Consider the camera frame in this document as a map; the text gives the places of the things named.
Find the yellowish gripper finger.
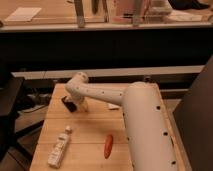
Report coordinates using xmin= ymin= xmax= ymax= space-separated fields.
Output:
xmin=78 ymin=100 xmax=88 ymax=112

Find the black eraser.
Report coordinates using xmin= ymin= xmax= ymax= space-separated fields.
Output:
xmin=61 ymin=97 xmax=77 ymax=112

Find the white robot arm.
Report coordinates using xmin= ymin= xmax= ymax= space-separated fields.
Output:
xmin=65 ymin=72 xmax=178 ymax=171

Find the white sponge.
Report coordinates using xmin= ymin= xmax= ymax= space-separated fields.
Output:
xmin=108 ymin=103 xmax=120 ymax=110

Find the red carrot-shaped object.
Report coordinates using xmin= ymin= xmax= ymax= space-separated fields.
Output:
xmin=104 ymin=135 xmax=113 ymax=159

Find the white tube bottle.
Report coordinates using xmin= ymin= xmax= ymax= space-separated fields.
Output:
xmin=47 ymin=126 xmax=72 ymax=168

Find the black chair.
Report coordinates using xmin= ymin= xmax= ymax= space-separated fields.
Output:
xmin=0 ymin=73 xmax=44 ymax=162

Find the white paper sheet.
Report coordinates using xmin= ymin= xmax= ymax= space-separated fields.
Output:
xmin=5 ymin=7 xmax=41 ymax=22

